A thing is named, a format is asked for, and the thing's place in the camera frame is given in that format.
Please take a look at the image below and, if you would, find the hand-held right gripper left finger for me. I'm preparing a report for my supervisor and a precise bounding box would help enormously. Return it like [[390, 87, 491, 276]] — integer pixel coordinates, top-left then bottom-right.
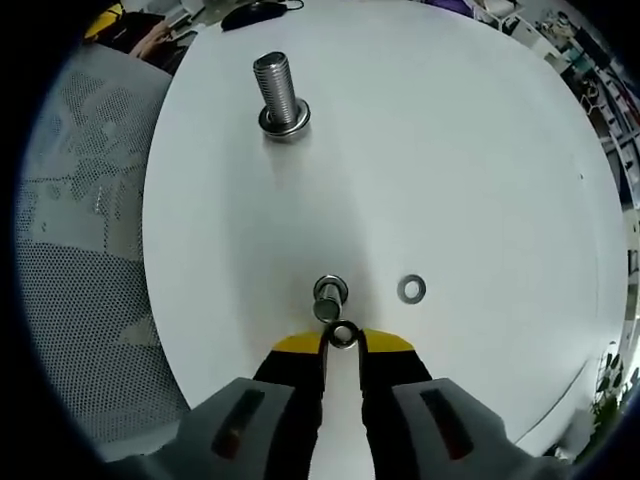
[[107, 329, 330, 480]]

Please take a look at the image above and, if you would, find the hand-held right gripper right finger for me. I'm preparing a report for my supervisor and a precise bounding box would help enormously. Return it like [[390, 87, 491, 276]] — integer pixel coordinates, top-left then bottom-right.
[[355, 328, 566, 480]]

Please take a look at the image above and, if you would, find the small threaded stud bolt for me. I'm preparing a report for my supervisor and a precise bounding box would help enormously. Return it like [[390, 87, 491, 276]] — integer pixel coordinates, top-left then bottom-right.
[[311, 273, 350, 322]]

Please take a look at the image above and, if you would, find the large threaded stud bolt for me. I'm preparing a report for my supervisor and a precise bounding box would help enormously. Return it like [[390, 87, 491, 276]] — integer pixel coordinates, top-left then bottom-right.
[[252, 49, 314, 144]]

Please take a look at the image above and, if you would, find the person's left hand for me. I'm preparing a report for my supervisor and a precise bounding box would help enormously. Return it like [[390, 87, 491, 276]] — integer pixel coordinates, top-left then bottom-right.
[[130, 21, 187, 69]]

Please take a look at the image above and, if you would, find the black computer mouse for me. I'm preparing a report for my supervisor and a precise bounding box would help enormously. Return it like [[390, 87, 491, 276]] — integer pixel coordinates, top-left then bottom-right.
[[220, 0, 290, 33]]

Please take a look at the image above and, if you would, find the green potted plant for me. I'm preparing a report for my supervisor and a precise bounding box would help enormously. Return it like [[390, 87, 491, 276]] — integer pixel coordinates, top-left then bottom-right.
[[588, 338, 637, 432]]

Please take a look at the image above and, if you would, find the grey mesh office chair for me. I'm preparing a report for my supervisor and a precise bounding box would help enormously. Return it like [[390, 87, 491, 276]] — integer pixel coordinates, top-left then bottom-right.
[[13, 43, 195, 454]]

